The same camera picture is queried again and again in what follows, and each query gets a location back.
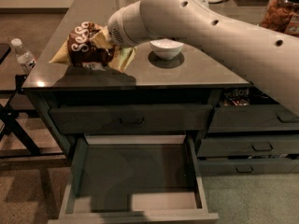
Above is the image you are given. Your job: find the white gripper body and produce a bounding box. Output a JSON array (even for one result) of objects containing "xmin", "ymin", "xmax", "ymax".
[{"xmin": 107, "ymin": 2, "xmax": 147, "ymax": 48}]

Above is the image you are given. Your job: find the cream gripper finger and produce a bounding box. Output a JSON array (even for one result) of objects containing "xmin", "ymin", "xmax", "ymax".
[{"xmin": 90, "ymin": 27, "xmax": 113, "ymax": 49}]

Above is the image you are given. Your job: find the brown SenSal chip bag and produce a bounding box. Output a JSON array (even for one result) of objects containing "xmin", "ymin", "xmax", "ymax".
[{"xmin": 50, "ymin": 21, "xmax": 136, "ymax": 73}]

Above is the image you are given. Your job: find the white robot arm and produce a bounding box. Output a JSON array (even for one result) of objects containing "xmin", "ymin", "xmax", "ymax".
[{"xmin": 92, "ymin": 0, "xmax": 299, "ymax": 115}]

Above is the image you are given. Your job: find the grey top left drawer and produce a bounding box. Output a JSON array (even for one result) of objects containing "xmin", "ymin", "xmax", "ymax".
[{"xmin": 50, "ymin": 104, "xmax": 212, "ymax": 134}]

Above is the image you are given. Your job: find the dark snack bag in drawer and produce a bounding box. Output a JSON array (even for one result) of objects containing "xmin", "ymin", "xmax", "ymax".
[{"xmin": 221, "ymin": 88, "xmax": 249, "ymax": 106}]

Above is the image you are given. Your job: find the grey top right drawer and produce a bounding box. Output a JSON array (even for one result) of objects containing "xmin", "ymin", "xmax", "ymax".
[{"xmin": 208, "ymin": 105, "xmax": 299, "ymax": 133}]

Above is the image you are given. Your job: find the grey middle right drawer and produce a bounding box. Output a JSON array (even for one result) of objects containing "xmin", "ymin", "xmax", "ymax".
[{"xmin": 197, "ymin": 134, "xmax": 299, "ymax": 158}]

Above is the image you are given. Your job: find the open grey middle drawer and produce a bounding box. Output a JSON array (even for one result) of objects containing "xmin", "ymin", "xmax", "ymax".
[{"xmin": 48, "ymin": 134, "xmax": 219, "ymax": 224}]

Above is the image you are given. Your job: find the grey bottom right drawer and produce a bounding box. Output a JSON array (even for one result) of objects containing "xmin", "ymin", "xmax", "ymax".
[{"xmin": 198, "ymin": 159, "xmax": 299, "ymax": 175}]

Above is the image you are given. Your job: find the white ceramic bowl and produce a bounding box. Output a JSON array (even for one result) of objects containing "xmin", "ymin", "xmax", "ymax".
[{"xmin": 149, "ymin": 39, "xmax": 184, "ymax": 60}]

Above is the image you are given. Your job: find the grey kitchen island cabinet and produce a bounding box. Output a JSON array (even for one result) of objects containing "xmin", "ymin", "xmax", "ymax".
[{"xmin": 24, "ymin": 0, "xmax": 299, "ymax": 161}]

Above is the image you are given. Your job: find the clear plastic water bottle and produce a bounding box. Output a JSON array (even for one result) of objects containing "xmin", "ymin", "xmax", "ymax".
[{"xmin": 11, "ymin": 38, "xmax": 36, "ymax": 74}]

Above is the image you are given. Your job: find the black folding side table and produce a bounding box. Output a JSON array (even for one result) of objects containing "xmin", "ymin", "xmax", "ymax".
[{"xmin": 0, "ymin": 43, "xmax": 62, "ymax": 158}]

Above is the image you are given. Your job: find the clear jar of nuts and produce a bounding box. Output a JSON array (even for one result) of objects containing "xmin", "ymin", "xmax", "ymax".
[{"xmin": 260, "ymin": 0, "xmax": 299, "ymax": 37}]

